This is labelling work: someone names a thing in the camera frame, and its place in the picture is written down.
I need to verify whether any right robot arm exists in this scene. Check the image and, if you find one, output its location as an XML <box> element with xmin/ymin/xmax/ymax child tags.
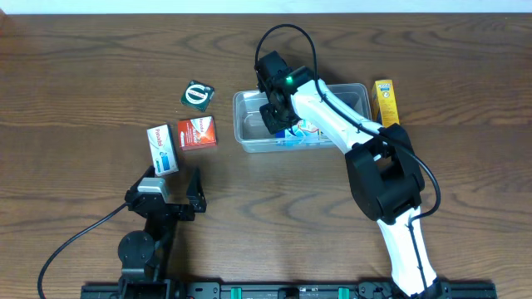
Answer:
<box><xmin>254</xmin><ymin>51</ymin><xmax>440</xmax><ymax>298</ymax></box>

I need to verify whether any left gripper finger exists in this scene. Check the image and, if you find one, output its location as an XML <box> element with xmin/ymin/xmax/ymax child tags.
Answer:
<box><xmin>139</xmin><ymin>165</ymin><xmax>155</xmax><ymax>182</ymax></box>
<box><xmin>186</xmin><ymin>168</ymin><xmax>207</xmax><ymax>213</ymax></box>

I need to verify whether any red medicine box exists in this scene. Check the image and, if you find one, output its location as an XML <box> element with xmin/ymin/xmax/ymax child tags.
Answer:
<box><xmin>177</xmin><ymin>116</ymin><xmax>217</xmax><ymax>150</ymax></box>

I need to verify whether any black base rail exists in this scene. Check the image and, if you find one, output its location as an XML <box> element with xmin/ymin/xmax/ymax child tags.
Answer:
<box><xmin>80</xmin><ymin>278</ymin><xmax>499</xmax><ymax>299</ymax></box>

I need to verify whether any clear plastic container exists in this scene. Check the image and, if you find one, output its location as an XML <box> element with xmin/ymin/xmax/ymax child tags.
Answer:
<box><xmin>233</xmin><ymin>83</ymin><xmax>372</xmax><ymax>153</ymax></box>

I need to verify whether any left black cable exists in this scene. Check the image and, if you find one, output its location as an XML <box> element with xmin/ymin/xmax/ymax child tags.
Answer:
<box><xmin>37</xmin><ymin>202</ymin><xmax>129</xmax><ymax>299</ymax></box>

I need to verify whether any black cable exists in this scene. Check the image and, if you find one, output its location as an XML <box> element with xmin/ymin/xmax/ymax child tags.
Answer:
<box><xmin>37</xmin><ymin>202</ymin><xmax>129</xmax><ymax>299</ymax></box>
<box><xmin>254</xmin><ymin>23</ymin><xmax>442</xmax><ymax>298</ymax></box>

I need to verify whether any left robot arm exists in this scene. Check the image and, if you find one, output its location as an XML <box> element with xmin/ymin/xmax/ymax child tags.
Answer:
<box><xmin>117</xmin><ymin>166</ymin><xmax>207</xmax><ymax>298</ymax></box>

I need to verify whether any right black cable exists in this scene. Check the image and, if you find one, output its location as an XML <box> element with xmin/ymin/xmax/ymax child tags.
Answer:
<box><xmin>254</xmin><ymin>23</ymin><xmax>442</xmax><ymax>298</ymax></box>

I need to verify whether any yellow cough syrup box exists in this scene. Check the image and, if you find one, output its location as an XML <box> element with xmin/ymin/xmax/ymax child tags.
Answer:
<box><xmin>371</xmin><ymin>80</ymin><xmax>400</xmax><ymax>127</ymax></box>

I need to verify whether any white Panadol box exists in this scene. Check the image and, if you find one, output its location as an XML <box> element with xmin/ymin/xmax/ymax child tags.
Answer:
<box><xmin>146</xmin><ymin>125</ymin><xmax>179</xmax><ymax>176</ymax></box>

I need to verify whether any blue fever patch box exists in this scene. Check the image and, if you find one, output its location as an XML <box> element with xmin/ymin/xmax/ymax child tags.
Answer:
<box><xmin>274</xmin><ymin>120</ymin><xmax>329</xmax><ymax>145</ymax></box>

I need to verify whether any dark green square box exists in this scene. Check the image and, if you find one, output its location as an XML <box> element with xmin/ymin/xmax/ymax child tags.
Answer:
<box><xmin>180</xmin><ymin>81</ymin><xmax>215</xmax><ymax>112</ymax></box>

